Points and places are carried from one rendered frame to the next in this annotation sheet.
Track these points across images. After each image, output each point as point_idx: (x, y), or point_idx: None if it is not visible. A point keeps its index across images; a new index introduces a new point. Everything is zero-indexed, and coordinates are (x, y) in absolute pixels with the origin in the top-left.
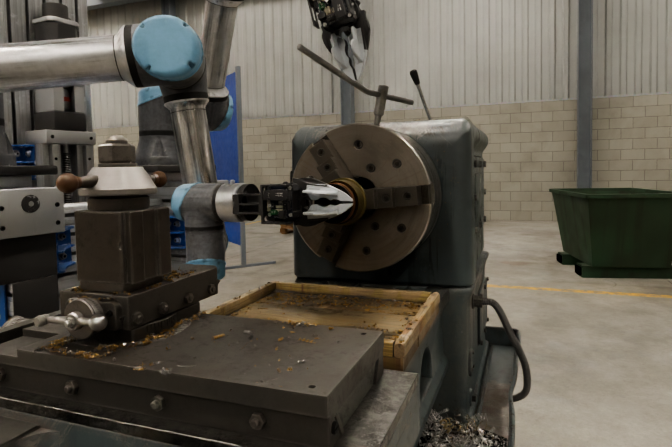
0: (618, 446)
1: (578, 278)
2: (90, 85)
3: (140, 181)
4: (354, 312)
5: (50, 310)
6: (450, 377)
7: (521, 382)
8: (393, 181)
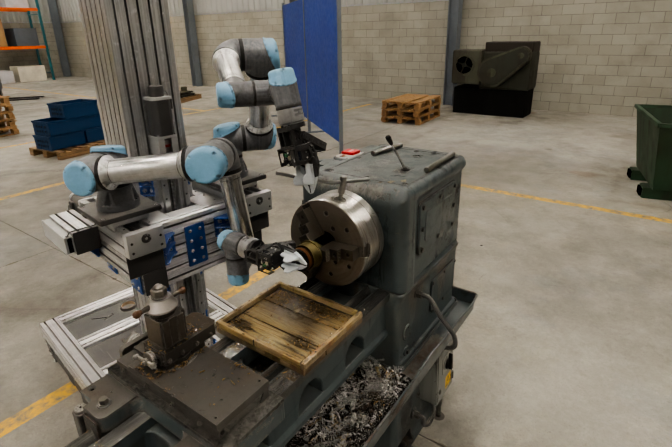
0: (565, 368)
1: (636, 198)
2: (183, 125)
3: (167, 307)
4: (308, 320)
5: (163, 284)
6: (388, 341)
7: (520, 302)
8: (344, 240)
